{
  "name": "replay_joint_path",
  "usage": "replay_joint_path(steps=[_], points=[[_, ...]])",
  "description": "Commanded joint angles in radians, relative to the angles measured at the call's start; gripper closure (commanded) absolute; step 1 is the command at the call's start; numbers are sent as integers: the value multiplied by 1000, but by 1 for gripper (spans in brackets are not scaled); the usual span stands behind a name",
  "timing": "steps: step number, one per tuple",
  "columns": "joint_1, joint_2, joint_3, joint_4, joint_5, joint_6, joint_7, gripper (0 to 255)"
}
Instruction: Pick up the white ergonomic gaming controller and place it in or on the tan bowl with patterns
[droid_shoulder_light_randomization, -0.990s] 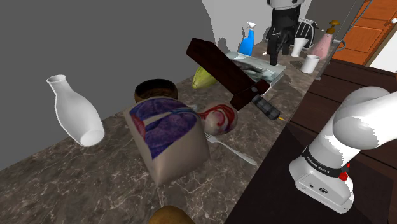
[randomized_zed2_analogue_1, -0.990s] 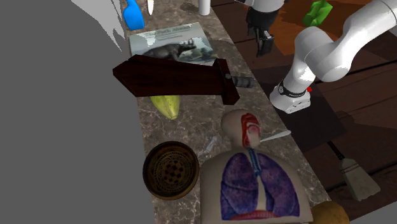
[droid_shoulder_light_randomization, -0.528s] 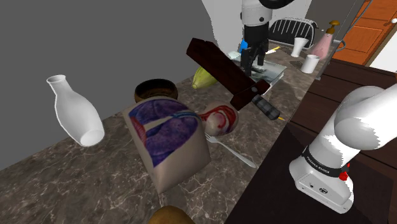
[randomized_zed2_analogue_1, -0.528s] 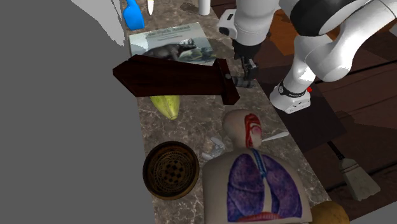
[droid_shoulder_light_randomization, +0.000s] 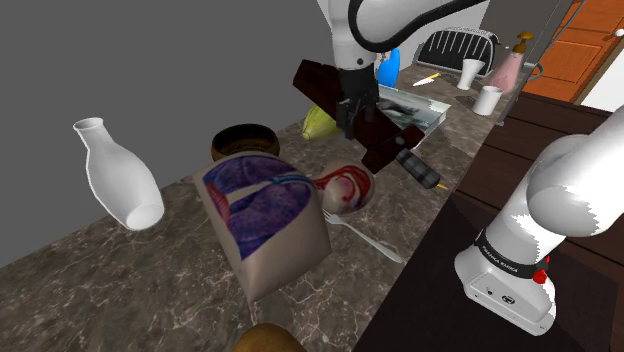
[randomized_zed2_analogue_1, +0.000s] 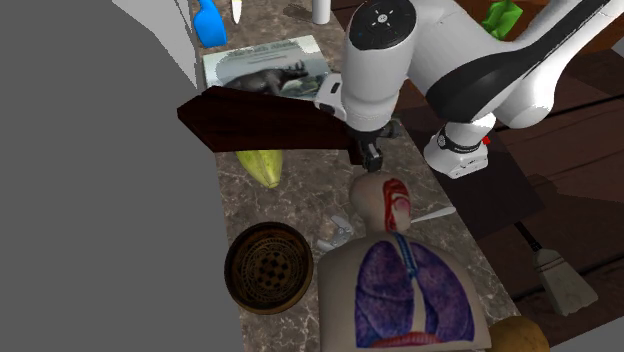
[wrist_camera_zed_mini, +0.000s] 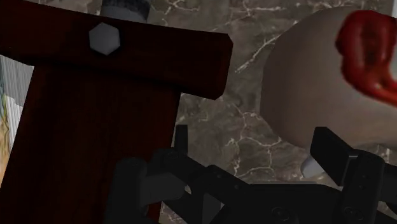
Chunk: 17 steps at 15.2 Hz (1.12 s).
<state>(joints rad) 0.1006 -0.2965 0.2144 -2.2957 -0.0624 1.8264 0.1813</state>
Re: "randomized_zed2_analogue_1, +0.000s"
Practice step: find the silver metal tool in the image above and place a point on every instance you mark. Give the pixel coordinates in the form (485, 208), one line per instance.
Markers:
(339, 234)

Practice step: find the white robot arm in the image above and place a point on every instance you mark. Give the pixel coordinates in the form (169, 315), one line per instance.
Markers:
(468, 58)

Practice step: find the brown patterned bowl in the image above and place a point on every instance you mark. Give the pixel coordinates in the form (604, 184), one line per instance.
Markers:
(268, 268)

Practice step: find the dark brown wooden shelf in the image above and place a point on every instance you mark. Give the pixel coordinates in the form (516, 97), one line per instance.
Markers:
(253, 119)

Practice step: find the brown potato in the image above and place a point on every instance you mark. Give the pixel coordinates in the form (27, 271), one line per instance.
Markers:
(519, 336)

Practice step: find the white cylinder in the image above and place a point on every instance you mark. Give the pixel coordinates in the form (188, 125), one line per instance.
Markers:
(321, 10)

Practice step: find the anatomical torso model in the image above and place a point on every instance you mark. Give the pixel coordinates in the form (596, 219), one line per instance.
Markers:
(390, 292)

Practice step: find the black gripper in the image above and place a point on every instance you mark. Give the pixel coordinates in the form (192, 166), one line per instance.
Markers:
(385, 131)

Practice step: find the book with animal cover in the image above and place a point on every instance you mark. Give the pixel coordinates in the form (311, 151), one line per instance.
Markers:
(253, 61)

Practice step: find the dark robot stand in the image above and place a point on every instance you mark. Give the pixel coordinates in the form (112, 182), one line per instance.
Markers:
(492, 200)

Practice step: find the yellow-green fruit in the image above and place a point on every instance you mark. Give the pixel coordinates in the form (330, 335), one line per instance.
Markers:
(263, 166)

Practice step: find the blue plastic scoop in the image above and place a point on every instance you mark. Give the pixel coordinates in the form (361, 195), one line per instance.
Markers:
(210, 29)

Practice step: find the pale broom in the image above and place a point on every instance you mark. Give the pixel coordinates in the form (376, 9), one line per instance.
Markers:
(563, 282)

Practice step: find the green crumpled thing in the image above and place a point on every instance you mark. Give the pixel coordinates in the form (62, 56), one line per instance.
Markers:
(499, 18)

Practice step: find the white knife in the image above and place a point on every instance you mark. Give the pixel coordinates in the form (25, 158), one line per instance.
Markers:
(236, 10)

